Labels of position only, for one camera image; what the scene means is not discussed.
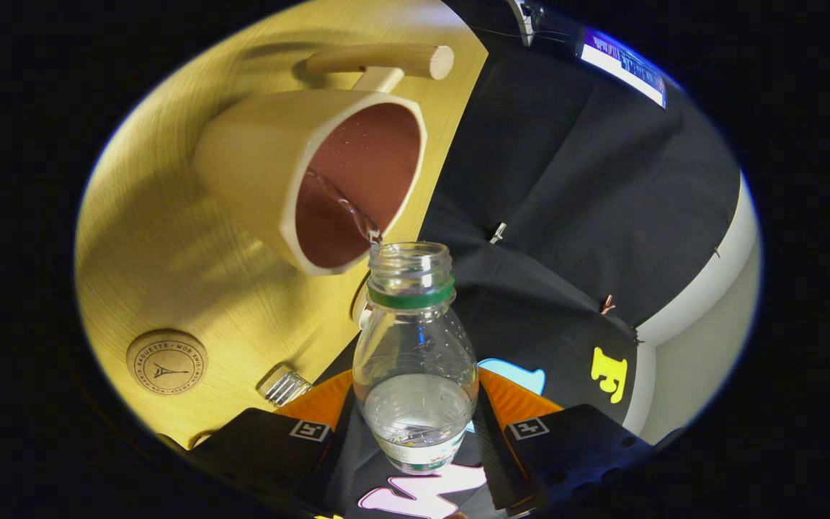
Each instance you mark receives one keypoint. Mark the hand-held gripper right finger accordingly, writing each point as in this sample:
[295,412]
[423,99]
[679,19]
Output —
[581,447]

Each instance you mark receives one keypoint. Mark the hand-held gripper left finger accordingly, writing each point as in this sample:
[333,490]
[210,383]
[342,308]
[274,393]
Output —
[264,447]

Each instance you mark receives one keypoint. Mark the round cork coaster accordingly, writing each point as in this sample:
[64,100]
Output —
[166,362]

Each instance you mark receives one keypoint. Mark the clear plastic juice bottle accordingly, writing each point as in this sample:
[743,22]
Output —
[415,360]

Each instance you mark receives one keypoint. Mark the copper cloth clip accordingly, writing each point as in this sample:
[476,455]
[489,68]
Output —
[607,304]

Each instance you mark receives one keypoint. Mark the wooden table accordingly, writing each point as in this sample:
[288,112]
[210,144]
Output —
[170,274]

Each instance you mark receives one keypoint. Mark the silver cloth clip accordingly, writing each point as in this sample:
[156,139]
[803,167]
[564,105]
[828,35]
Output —
[498,232]

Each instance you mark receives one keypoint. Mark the black backdrop cloth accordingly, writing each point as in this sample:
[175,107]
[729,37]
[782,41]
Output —
[566,194]

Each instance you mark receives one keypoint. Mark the lit display screen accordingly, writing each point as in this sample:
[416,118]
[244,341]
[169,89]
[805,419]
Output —
[624,66]

